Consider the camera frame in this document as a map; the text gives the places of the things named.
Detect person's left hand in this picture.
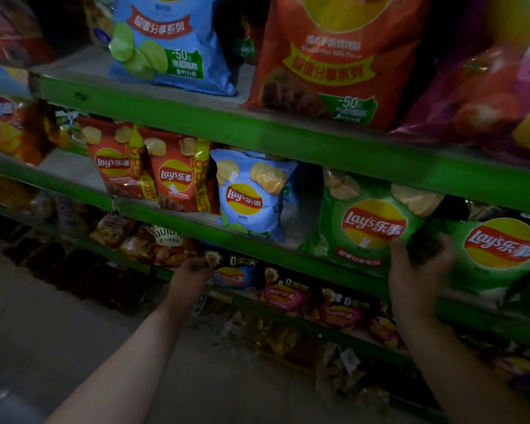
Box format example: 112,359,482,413
165,256,214,315

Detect person's right hand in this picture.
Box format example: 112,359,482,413
388,234,458,326

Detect small blue chip bag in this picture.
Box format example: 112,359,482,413
204,251,258,290

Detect person's right forearm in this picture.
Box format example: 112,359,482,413
397,316,530,424

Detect person's left forearm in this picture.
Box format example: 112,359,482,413
44,301,191,424

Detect white label snack bag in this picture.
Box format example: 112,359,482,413
152,225,198,268

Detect brown snack bag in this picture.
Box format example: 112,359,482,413
120,225,156,262
90,213,136,249

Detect green metal shelf board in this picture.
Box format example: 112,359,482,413
0,203,447,371
0,148,530,351
29,45,530,218

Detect medium blue chip bag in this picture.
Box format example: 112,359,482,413
210,148,298,242

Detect small pink chip bag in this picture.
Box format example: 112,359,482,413
319,288,371,330
260,268,311,312

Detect yellow snack packet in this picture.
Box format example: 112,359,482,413
243,313,302,359

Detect clear snack packet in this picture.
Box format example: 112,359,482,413
316,343,380,399

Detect row of dark snack packets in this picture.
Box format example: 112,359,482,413
2,236,153,310

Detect light green snack bag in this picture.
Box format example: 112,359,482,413
54,109,90,156

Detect large magenta chip bag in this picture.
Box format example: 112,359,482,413
388,0,530,161

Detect large orange chip bag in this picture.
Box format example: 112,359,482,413
246,0,431,131

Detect large blue chip bag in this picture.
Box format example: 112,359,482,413
109,0,238,97

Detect dark green chip bag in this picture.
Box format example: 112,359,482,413
235,15,266,67

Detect large red snack bag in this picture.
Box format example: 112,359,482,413
0,0,55,67

